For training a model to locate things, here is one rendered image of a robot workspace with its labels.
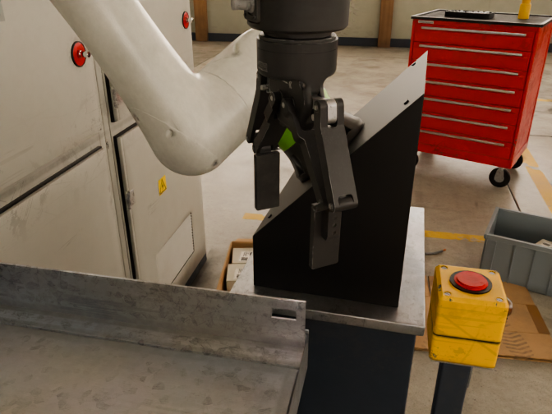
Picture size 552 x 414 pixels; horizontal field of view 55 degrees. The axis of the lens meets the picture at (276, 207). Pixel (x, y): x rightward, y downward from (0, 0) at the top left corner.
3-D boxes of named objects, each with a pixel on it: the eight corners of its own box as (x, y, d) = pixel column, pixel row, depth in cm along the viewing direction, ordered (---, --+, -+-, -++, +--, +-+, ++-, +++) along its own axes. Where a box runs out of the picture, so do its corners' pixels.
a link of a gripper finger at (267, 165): (255, 156, 60) (253, 154, 60) (256, 211, 63) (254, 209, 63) (280, 152, 61) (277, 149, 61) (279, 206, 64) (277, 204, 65)
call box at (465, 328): (486, 331, 73) (500, 268, 68) (495, 371, 66) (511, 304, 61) (425, 323, 74) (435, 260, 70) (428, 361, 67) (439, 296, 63)
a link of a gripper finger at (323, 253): (338, 197, 50) (342, 200, 50) (333, 259, 54) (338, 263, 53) (310, 203, 49) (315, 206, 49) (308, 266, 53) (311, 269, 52)
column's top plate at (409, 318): (284, 200, 127) (284, 193, 126) (423, 215, 120) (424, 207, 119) (226, 306, 89) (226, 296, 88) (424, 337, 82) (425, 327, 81)
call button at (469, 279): (484, 282, 67) (485, 271, 67) (488, 301, 64) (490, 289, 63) (451, 278, 68) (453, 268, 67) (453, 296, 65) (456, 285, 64)
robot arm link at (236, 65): (262, 171, 93) (185, 91, 91) (314, 117, 100) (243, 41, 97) (292, 149, 82) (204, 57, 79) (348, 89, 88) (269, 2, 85)
